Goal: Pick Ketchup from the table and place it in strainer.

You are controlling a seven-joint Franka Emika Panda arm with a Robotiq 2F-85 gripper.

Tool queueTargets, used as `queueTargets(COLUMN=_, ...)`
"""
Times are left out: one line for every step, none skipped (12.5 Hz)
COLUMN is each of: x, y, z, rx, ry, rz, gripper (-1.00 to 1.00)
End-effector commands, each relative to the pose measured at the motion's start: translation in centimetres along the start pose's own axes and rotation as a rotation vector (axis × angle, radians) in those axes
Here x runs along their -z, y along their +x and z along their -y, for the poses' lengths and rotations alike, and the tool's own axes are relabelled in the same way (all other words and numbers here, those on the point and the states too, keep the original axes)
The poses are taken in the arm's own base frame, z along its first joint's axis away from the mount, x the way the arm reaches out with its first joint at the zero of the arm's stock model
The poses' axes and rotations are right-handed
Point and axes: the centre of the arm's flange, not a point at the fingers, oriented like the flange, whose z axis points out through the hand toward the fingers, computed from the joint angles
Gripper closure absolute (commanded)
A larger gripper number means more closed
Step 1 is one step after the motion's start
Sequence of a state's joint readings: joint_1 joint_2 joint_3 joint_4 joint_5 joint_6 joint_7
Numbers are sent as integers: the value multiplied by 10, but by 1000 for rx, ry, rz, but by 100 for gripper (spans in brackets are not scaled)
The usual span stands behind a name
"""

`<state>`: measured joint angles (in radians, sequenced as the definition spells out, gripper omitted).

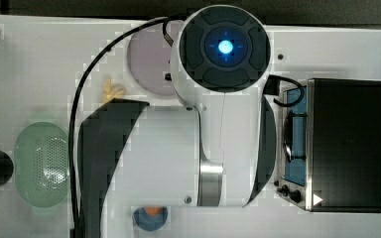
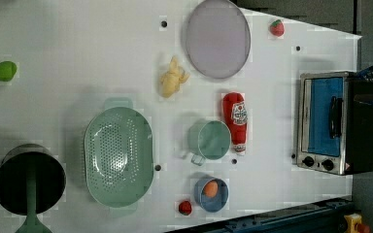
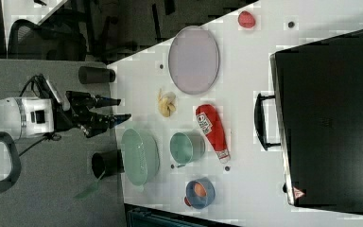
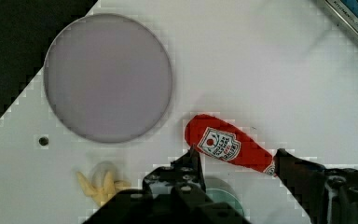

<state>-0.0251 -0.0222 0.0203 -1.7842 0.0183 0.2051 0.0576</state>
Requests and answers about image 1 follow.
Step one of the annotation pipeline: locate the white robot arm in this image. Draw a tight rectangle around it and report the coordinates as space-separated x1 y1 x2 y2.
72 5 277 238

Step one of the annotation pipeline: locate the green perforated strainer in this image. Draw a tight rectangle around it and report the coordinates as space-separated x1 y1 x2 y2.
14 122 69 208

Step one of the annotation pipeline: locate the lilac round plate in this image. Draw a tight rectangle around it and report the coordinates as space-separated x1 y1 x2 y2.
127 24 175 97

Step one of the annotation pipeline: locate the yellow plush toy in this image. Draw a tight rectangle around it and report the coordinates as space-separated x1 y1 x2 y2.
101 77 126 103

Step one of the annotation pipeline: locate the orange item in bowl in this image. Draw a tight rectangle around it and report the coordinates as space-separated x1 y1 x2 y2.
144 206 162 216

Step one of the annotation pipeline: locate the blue bowl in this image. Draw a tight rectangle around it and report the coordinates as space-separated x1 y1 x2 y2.
133 207 169 231

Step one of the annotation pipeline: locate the silver toaster oven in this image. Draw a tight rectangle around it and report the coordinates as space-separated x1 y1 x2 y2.
275 78 381 213

